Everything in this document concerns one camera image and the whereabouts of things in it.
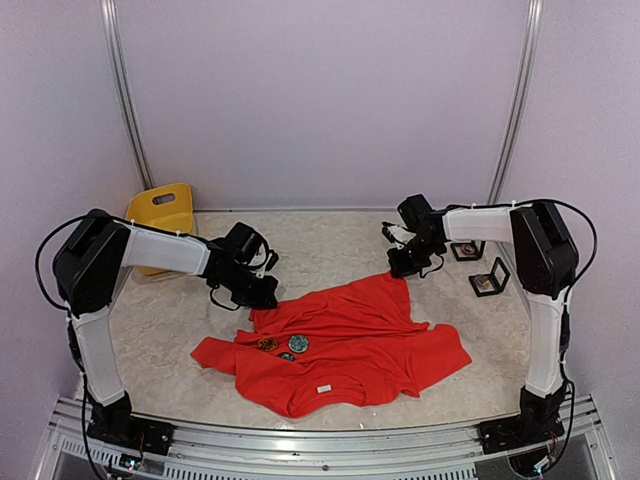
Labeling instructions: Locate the yellow plastic basket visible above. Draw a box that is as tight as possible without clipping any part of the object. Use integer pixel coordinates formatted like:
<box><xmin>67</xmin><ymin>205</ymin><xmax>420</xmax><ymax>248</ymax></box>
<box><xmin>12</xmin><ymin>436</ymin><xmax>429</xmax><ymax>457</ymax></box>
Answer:
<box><xmin>119</xmin><ymin>183</ymin><xmax>205</xmax><ymax>276</ymax></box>

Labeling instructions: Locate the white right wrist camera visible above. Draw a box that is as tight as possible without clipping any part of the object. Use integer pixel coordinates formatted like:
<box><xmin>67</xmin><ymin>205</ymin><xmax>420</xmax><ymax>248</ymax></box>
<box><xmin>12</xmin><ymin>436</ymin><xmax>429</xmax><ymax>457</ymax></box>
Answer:
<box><xmin>381</xmin><ymin>221</ymin><xmax>415</xmax><ymax>249</ymax></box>

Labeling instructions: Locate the aluminium corner post right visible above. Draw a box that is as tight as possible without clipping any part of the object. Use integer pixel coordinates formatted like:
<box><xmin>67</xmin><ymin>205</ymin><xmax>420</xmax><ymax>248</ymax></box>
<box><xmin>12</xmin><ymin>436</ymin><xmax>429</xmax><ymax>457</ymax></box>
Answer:
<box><xmin>487</xmin><ymin>0</ymin><xmax>544</xmax><ymax>204</ymax></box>

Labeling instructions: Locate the black display case far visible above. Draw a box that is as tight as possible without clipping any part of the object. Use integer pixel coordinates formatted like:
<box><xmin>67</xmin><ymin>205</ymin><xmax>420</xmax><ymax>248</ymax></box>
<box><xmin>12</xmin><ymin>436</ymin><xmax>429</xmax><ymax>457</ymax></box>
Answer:
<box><xmin>450</xmin><ymin>241</ymin><xmax>486</xmax><ymax>262</ymax></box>

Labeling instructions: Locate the black display case near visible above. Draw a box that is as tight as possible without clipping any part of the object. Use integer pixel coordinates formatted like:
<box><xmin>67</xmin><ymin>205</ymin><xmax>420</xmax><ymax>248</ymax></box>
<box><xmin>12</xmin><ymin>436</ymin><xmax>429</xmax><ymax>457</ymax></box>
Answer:
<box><xmin>468</xmin><ymin>257</ymin><xmax>511</xmax><ymax>298</ymax></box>

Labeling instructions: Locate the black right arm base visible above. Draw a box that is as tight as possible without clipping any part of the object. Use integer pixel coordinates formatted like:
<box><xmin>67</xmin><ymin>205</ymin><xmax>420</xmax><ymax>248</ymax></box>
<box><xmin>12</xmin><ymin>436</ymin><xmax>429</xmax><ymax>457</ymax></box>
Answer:
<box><xmin>477</xmin><ymin>414</ymin><xmax>565</xmax><ymax>455</ymax></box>

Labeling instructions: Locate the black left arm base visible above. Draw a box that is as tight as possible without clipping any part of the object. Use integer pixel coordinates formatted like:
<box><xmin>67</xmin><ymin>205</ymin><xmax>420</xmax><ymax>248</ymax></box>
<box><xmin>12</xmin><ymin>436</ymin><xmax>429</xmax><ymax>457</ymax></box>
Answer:
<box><xmin>87</xmin><ymin>415</ymin><xmax>175</xmax><ymax>456</ymax></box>

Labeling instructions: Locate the black display case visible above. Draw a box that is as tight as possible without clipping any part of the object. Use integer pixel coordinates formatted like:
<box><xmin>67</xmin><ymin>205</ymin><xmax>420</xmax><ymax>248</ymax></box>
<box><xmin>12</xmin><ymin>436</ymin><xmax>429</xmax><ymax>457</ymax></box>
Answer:
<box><xmin>468</xmin><ymin>257</ymin><xmax>511</xmax><ymax>298</ymax></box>
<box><xmin>450</xmin><ymin>241</ymin><xmax>486</xmax><ymax>262</ymax></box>

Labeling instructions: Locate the dark blue round brooch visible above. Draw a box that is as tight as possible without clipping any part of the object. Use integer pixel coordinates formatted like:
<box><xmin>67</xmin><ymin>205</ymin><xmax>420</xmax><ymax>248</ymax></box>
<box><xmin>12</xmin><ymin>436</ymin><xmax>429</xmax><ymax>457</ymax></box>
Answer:
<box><xmin>278</xmin><ymin>352</ymin><xmax>296</xmax><ymax>362</ymax></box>

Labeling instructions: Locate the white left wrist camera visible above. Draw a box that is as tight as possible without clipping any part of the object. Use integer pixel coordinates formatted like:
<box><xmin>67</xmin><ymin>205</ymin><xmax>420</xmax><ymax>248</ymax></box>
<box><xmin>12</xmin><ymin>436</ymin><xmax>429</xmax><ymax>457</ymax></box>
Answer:
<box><xmin>248</xmin><ymin>249</ymin><xmax>279</xmax><ymax>278</ymax></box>

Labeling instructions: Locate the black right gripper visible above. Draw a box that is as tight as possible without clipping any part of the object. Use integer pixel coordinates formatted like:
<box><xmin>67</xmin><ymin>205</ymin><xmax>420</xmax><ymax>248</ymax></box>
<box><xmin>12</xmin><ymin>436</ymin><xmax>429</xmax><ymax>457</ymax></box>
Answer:
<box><xmin>388</xmin><ymin>234</ymin><xmax>443</xmax><ymax>277</ymax></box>

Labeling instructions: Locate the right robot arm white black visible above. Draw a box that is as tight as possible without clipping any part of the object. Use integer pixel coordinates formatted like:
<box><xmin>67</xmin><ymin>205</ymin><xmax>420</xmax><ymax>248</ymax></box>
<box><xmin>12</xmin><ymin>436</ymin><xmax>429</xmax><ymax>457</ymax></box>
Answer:
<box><xmin>382</xmin><ymin>194</ymin><xmax>589</xmax><ymax>444</ymax></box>

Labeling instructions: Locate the red t-shirt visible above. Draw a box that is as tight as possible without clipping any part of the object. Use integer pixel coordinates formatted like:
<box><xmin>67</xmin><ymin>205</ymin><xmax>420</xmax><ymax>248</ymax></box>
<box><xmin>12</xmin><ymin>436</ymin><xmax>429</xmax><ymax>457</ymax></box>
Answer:
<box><xmin>191</xmin><ymin>273</ymin><xmax>472</xmax><ymax>419</ymax></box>

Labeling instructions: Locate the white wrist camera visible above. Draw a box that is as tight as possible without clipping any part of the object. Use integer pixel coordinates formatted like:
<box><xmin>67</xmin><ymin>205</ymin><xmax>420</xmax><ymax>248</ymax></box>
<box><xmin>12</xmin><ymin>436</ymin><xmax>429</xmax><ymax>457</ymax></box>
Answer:
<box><xmin>248</xmin><ymin>249</ymin><xmax>279</xmax><ymax>278</ymax></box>
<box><xmin>381</xmin><ymin>221</ymin><xmax>415</xmax><ymax>249</ymax></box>

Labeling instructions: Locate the aluminium corner post left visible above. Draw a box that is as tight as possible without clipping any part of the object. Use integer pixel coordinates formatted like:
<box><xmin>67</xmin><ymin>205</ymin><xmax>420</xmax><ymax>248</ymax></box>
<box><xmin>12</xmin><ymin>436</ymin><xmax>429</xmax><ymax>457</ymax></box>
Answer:
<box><xmin>99</xmin><ymin>0</ymin><xmax>155</xmax><ymax>190</ymax></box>

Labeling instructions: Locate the orange round brooch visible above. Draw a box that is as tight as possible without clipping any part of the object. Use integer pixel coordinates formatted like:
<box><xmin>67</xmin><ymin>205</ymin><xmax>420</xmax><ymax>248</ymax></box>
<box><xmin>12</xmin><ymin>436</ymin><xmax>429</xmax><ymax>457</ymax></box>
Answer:
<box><xmin>257</xmin><ymin>337</ymin><xmax>278</xmax><ymax>352</ymax></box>

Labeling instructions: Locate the teal round brooch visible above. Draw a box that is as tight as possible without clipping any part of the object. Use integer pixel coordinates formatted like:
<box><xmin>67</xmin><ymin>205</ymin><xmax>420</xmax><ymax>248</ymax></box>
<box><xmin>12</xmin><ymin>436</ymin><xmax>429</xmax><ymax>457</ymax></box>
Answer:
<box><xmin>288</xmin><ymin>334</ymin><xmax>310</xmax><ymax>354</ymax></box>

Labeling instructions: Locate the aluminium front rail frame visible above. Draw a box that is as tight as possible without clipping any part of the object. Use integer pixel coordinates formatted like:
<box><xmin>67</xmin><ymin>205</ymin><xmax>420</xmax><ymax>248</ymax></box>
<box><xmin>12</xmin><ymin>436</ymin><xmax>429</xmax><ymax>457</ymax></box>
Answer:
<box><xmin>30</xmin><ymin>383</ymin><xmax>619</xmax><ymax>479</ymax></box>

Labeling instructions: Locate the aluminium corner post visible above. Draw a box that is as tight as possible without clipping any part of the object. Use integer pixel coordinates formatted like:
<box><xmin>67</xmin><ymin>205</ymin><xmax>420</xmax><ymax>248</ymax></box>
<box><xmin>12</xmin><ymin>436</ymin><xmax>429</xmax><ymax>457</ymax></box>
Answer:
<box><xmin>487</xmin><ymin>0</ymin><xmax>544</xmax><ymax>204</ymax></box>
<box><xmin>99</xmin><ymin>0</ymin><xmax>155</xmax><ymax>190</ymax></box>

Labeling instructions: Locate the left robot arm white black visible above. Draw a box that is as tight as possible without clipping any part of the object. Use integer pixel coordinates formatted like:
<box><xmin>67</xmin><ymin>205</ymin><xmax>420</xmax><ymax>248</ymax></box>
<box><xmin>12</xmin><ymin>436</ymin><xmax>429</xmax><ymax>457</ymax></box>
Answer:
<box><xmin>52</xmin><ymin>209</ymin><xmax>279</xmax><ymax>445</ymax></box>

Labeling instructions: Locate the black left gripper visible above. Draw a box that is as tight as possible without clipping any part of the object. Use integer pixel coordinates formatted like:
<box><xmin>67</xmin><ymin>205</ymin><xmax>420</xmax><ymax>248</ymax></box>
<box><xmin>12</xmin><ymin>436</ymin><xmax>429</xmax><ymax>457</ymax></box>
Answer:
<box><xmin>218</xmin><ymin>265</ymin><xmax>278</xmax><ymax>308</ymax></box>

